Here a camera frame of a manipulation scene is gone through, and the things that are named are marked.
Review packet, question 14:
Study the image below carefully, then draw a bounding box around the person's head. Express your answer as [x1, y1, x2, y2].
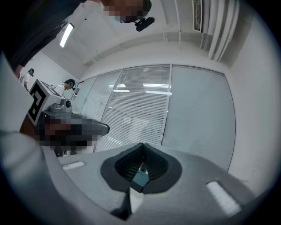
[102, 0, 152, 23]

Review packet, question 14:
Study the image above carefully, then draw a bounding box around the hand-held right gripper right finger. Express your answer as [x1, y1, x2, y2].
[142, 142, 183, 195]

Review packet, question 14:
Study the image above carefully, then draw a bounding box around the small teal package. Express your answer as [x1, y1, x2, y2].
[131, 171, 150, 194]

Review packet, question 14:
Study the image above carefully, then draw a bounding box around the grey container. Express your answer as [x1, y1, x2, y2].
[0, 129, 265, 225]

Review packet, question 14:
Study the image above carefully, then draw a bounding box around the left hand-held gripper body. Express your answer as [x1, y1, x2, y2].
[27, 79, 110, 157]

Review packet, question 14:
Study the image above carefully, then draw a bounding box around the window with white blinds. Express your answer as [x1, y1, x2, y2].
[94, 65, 172, 153]

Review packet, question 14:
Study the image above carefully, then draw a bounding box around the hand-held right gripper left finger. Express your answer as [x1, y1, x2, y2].
[100, 142, 145, 193]

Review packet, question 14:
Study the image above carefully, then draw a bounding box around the white ceiling pipe bundle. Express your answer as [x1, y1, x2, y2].
[207, 0, 240, 62]

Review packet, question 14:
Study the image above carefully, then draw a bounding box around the thin white ceiling pipe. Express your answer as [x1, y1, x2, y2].
[175, 0, 182, 49]

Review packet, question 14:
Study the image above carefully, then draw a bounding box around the person's dark shirt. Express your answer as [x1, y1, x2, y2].
[0, 0, 106, 74]

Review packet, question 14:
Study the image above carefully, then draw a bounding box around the white air vent grille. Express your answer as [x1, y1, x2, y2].
[192, 0, 203, 33]

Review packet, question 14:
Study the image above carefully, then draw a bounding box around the frosted glass window panel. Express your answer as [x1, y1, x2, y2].
[162, 65, 237, 172]

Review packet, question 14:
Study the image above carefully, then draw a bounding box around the ceiling light strip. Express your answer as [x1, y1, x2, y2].
[59, 22, 75, 48]

